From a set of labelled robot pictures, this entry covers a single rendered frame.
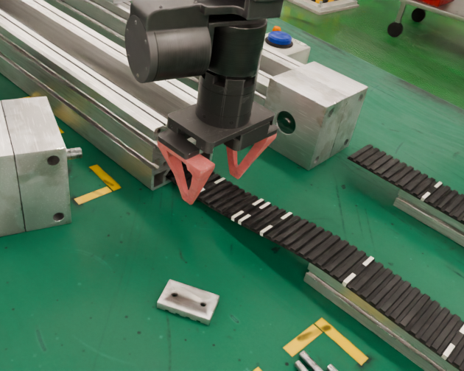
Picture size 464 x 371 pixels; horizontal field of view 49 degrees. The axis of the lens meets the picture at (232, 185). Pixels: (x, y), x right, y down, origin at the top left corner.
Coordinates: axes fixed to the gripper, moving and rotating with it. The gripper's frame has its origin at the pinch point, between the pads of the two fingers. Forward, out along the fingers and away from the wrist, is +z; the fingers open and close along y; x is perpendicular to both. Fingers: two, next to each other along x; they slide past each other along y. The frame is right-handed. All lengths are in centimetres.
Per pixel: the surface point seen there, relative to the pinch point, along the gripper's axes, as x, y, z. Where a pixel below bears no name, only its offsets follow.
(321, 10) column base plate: -161, -286, 77
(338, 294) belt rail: 19.0, 1.7, 0.8
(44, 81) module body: -26.4, 5.3, -2.7
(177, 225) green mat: 1.6, 6.6, 1.8
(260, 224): 8.5, 1.6, -0.5
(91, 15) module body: -43.4, -13.7, -2.7
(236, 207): 4.6, 0.9, 0.2
